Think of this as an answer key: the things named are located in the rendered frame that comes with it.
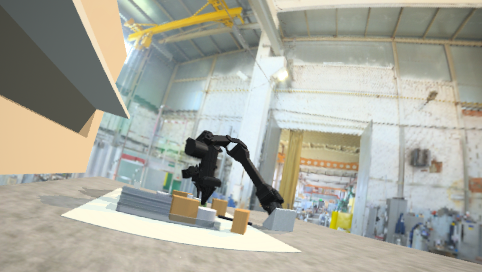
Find orange cube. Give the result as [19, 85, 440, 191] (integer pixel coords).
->
[211, 199, 228, 217]
[231, 209, 250, 235]

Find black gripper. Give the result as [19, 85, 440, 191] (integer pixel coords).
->
[191, 160, 221, 205]

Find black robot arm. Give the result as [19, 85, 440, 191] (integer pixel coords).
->
[181, 130, 285, 216]

